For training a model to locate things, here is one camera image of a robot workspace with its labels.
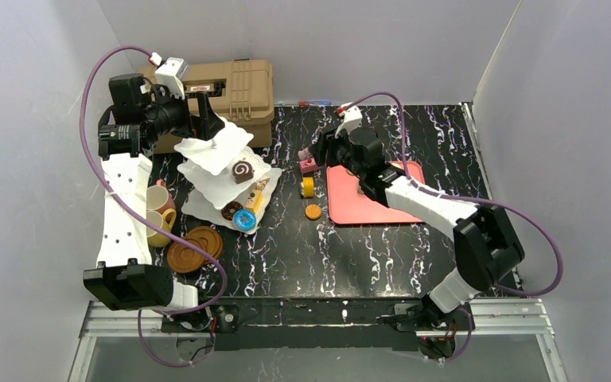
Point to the yellow mug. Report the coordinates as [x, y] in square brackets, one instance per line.
[163, 221]

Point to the pink serving tray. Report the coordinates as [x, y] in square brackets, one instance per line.
[348, 206]

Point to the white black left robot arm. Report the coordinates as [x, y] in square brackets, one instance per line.
[124, 277]

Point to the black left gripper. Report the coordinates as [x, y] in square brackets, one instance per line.
[200, 113]

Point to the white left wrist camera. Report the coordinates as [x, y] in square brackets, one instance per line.
[170, 75]

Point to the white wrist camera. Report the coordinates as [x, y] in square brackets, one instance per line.
[170, 75]
[350, 119]

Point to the yellow cake with cherry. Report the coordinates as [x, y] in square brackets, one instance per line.
[254, 200]

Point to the pink mug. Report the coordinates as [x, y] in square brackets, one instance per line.
[158, 198]

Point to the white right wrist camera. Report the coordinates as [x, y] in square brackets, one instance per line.
[350, 119]

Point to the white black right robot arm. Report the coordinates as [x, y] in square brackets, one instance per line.
[486, 246]

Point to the white three-tier cake stand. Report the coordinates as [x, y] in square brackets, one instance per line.
[208, 168]

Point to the yellow cake slice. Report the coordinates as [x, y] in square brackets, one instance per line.
[307, 187]

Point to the pink cake slice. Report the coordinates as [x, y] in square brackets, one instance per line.
[308, 165]

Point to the blue donut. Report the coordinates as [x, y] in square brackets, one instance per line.
[244, 220]

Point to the chocolate donut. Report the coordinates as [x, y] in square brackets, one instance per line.
[230, 209]

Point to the tan plastic tool case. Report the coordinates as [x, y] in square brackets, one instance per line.
[241, 91]

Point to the round orange waffle cookie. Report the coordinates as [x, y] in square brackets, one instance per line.
[313, 212]

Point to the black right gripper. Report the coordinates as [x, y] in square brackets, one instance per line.
[328, 146]

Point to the aluminium frame rail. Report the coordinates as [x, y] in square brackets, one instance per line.
[490, 316]

